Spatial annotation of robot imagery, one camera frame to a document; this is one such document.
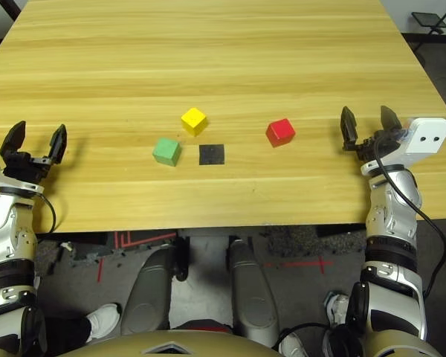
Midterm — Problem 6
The speckled grey carpet piece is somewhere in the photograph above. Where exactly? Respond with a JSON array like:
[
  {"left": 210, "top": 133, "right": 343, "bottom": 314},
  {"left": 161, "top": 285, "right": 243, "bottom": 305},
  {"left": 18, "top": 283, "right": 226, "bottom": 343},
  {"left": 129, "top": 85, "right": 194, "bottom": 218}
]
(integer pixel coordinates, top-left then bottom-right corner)
[{"left": 262, "top": 225, "right": 367, "bottom": 258}]

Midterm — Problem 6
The grey robot leg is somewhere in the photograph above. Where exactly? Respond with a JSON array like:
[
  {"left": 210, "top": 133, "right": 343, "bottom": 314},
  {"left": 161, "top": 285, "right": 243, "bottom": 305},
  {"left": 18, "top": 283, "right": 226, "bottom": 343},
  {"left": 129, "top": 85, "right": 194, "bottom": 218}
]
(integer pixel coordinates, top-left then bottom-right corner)
[
  {"left": 226, "top": 239, "right": 282, "bottom": 349},
  {"left": 120, "top": 245, "right": 178, "bottom": 335}
]

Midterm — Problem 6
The black square marker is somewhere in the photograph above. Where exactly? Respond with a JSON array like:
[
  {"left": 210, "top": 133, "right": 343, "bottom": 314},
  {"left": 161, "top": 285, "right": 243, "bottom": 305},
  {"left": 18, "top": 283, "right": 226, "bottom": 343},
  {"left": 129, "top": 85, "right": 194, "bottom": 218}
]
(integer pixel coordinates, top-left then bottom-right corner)
[{"left": 198, "top": 144, "right": 226, "bottom": 166}]

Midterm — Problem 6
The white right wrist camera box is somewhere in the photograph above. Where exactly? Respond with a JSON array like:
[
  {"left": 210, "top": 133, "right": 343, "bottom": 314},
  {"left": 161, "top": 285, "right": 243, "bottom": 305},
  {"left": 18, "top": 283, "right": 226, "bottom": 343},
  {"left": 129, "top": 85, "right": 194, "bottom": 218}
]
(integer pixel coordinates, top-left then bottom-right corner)
[{"left": 360, "top": 117, "right": 446, "bottom": 178}]

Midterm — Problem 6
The black stand base plate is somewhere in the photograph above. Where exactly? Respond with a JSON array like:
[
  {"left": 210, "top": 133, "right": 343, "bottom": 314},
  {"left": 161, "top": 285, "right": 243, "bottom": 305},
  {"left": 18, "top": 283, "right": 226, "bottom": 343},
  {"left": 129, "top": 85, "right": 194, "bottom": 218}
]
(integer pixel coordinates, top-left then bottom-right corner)
[{"left": 411, "top": 11, "right": 446, "bottom": 35}]

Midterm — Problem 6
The green wooden block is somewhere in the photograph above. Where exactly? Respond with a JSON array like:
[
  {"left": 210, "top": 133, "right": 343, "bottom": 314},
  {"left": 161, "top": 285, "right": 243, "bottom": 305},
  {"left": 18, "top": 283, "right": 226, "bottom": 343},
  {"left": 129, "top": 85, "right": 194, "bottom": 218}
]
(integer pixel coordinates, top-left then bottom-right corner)
[{"left": 152, "top": 137, "right": 182, "bottom": 167}]

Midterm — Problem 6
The gold robot torso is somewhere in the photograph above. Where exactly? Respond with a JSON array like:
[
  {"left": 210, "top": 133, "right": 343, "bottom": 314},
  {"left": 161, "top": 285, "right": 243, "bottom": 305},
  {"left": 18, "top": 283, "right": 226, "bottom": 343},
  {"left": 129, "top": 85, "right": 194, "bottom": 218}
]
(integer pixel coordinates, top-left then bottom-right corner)
[{"left": 59, "top": 329, "right": 283, "bottom": 357}]

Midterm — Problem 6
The black mat with red lines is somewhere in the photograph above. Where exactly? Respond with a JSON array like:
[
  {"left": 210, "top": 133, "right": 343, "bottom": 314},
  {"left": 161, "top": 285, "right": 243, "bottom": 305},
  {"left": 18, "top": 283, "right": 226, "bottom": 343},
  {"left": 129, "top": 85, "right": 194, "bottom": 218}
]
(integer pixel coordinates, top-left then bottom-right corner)
[{"left": 103, "top": 230, "right": 179, "bottom": 257}]

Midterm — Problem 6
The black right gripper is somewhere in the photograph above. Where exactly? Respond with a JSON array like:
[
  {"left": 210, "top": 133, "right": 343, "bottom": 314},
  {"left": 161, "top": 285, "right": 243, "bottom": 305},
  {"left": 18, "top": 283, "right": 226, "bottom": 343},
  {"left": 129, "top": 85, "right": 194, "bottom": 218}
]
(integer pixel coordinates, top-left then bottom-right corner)
[{"left": 340, "top": 106, "right": 404, "bottom": 164}]

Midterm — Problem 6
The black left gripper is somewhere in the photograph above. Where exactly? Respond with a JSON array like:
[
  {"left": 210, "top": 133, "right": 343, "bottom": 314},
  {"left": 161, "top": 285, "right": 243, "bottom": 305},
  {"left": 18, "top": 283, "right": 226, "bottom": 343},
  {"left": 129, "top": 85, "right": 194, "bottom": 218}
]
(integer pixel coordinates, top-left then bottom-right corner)
[{"left": 0, "top": 120, "right": 68, "bottom": 184}]

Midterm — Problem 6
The yellow wooden block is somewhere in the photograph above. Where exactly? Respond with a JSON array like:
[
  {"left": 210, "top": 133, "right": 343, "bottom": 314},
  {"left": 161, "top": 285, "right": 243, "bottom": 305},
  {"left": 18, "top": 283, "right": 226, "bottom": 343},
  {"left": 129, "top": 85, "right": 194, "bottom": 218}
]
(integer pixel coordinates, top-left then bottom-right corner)
[{"left": 181, "top": 107, "right": 209, "bottom": 137}]

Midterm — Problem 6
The red wooden block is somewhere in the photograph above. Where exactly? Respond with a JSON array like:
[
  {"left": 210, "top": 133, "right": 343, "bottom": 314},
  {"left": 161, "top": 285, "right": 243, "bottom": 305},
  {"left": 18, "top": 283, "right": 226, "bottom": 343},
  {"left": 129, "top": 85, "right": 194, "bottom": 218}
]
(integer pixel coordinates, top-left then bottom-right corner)
[{"left": 265, "top": 118, "right": 297, "bottom": 149}]

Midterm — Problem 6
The grey right robot leg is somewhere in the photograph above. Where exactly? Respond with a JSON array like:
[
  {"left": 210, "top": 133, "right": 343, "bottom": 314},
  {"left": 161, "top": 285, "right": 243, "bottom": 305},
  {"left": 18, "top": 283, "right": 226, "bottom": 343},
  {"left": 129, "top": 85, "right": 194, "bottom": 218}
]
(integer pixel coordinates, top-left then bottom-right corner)
[{"left": 226, "top": 239, "right": 282, "bottom": 349}]

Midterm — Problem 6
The white sneaker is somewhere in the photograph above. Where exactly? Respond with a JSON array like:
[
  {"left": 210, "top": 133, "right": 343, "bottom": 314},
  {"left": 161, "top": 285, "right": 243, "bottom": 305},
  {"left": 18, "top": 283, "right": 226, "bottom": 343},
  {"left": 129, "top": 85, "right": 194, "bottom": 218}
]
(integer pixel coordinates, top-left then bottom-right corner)
[
  {"left": 85, "top": 303, "right": 122, "bottom": 343},
  {"left": 279, "top": 332, "right": 306, "bottom": 357},
  {"left": 324, "top": 292, "right": 351, "bottom": 329}
]

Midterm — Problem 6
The black trouser leg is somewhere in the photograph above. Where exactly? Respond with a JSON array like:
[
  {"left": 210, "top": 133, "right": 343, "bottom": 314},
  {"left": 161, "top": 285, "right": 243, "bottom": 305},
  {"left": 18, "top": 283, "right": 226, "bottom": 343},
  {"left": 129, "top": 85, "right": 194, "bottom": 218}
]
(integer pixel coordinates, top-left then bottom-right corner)
[{"left": 42, "top": 315, "right": 93, "bottom": 357}]

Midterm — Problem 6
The grey left robot leg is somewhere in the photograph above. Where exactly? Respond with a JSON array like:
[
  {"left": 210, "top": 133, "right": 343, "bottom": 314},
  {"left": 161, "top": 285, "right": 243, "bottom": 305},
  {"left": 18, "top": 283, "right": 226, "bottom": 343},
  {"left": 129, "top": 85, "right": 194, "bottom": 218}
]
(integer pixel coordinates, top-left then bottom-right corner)
[{"left": 120, "top": 245, "right": 178, "bottom": 335}]

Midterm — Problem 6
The dark metal bar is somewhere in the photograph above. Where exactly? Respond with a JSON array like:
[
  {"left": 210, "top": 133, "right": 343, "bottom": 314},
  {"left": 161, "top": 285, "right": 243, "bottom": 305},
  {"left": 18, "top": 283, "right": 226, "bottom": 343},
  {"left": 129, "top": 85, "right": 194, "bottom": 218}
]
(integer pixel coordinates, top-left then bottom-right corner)
[{"left": 0, "top": 0, "right": 30, "bottom": 22}]

